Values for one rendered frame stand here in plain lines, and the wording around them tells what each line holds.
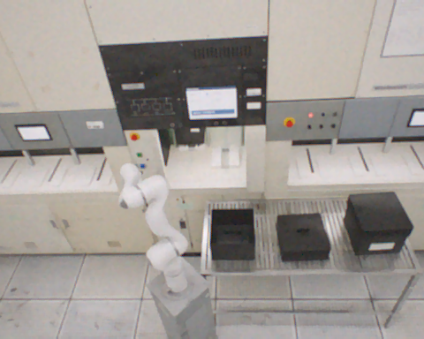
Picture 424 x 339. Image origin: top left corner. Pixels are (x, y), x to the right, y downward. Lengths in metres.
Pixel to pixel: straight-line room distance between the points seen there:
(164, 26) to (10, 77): 0.95
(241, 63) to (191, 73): 0.28
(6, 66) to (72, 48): 0.41
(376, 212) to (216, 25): 1.40
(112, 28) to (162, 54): 0.28
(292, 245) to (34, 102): 1.76
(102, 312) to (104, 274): 0.34
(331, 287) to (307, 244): 0.93
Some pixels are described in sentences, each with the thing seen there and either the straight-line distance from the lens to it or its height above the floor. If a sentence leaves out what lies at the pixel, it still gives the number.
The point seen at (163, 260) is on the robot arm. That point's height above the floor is 1.14.
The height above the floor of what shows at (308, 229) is 0.88.
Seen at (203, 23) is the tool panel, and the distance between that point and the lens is 1.92.
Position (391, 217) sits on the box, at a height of 1.01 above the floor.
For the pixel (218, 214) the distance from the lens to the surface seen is 2.40.
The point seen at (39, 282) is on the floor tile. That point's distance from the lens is 3.59.
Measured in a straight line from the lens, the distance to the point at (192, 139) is 2.83.
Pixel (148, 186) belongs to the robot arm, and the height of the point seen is 1.55.
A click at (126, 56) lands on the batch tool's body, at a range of 2.06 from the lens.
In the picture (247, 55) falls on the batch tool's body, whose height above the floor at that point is 1.86.
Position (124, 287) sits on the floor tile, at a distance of 3.26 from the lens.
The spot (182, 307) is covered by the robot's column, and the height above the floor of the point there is 0.76.
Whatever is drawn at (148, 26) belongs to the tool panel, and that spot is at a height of 2.04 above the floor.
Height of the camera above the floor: 2.72
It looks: 43 degrees down
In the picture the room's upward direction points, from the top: 6 degrees counter-clockwise
